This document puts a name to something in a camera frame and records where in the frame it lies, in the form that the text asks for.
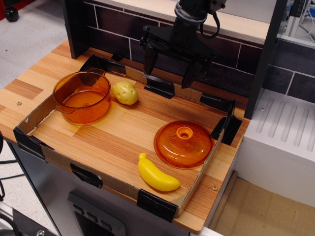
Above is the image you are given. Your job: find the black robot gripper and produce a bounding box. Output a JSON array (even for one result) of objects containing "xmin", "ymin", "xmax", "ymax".
[{"xmin": 140, "ymin": 19, "xmax": 218, "ymax": 89}]

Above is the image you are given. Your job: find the yellow plastic banana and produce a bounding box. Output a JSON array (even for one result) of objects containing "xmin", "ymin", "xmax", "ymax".
[{"xmin": 138, "ymin": 153, "xmax": 180, "ymax": 192}]

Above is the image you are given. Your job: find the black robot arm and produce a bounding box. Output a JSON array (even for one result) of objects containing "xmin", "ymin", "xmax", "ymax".
[{"xmin": 140, "ymin": 0, "xmax": 226, "ymax": 89}]

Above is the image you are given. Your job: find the orange transparent pot lid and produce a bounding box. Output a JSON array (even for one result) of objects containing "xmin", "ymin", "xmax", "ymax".
[{"xmin": 154, "ymin": 120, "xmax": 215, "ymax": 169}]

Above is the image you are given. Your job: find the orange transparent pot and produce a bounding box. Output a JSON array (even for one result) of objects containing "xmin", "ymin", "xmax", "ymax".
[{"xmin": 53, "ymin": 68, "xmax": 111, "ymax": 124}]

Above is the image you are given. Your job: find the cardboard fence with black tape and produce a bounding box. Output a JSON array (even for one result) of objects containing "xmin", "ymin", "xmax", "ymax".
[{"xmin": 14, "ymin": 53, "xmax": 248, "ymax": 231}]

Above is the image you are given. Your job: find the yellow plastic potato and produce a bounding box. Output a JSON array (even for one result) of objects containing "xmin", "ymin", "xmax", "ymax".
[{"xmin": 112, "ymin": 81, "xmax": 138, "ymax": 105}]

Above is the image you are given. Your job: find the dark tile backsplash panel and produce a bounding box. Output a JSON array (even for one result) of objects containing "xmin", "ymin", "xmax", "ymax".
[{"xmin": 62, "ymin": 0, "xmax": 281, "ymax": 119}]

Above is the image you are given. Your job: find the white drainer sink unit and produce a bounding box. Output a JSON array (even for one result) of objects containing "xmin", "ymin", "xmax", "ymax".
[{"xmin": 235, "ymin": 90, "xmax": 315, "ymax": 207}]

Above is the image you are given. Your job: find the black caster wheel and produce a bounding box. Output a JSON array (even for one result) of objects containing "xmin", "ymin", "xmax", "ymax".
[{"xmin": 4, "ymin": 6, "xmax": 19, "ymax": 22}]

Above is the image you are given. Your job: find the grey oven control panel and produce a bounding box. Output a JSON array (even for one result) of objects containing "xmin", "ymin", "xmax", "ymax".
[{"xmin": 67, "ymin": 193, "xmax": 127, "ymax": 236}]

